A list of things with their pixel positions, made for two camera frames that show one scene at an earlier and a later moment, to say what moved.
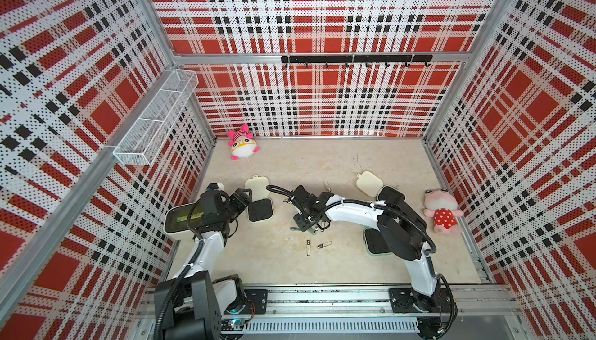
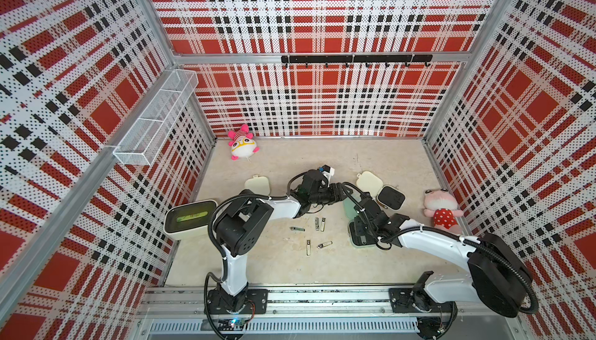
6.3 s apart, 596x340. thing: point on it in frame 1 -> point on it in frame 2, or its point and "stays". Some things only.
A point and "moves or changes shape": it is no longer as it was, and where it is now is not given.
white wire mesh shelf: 143,141 stays
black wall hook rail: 358,58 stays
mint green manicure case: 375,243 moves or changes shape
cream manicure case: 372,185 stays
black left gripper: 244,201 -> 340,194
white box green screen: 182,220 stays
